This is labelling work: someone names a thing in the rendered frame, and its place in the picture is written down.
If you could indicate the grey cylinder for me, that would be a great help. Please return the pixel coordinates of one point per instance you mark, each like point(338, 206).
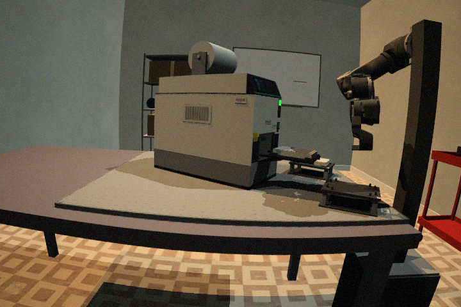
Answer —
point(219, 60)

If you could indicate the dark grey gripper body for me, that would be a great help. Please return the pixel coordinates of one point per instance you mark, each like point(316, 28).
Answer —
point(368, 110)

